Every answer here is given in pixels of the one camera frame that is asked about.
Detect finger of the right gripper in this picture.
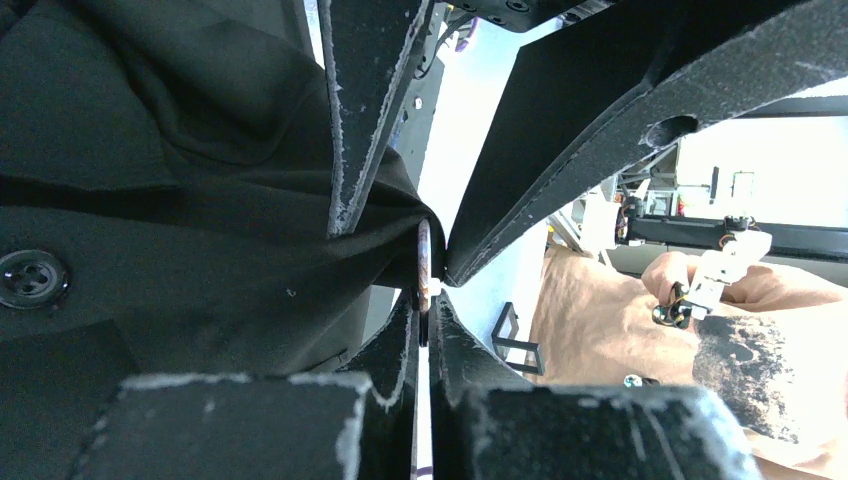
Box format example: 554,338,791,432
445,1,847,287
317,0,434,238

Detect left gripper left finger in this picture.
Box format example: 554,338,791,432
82,294,419,479

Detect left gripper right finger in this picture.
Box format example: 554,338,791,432
429,295,759,479

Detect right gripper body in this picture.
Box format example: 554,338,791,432
390,1,597,193

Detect round silver brooch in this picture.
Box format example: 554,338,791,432
417,220,442,316

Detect black shirt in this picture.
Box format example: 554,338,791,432
1,1,432,479

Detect black brooch display box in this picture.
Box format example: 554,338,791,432
490,302,545,376

